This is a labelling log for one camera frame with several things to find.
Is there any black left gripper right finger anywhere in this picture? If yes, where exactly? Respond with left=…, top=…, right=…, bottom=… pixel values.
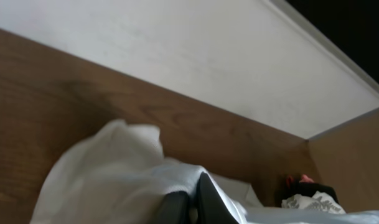
left=196, top=172, right=238, bottom=224

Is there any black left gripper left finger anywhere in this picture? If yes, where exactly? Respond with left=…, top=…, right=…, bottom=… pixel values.
left=154, top=191, right=190, bottom=224

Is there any white printed t-shirt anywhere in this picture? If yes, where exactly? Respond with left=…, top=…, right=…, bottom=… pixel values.
left=31, top=119, right=379, bottom=223

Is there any black garment with red details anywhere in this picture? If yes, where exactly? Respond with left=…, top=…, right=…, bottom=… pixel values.
left=274, top=174, right=339, bottom=207

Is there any white fern pattern cloth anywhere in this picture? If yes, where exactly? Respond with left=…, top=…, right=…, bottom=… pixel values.
left=281, top=191, right=346, bottom=214

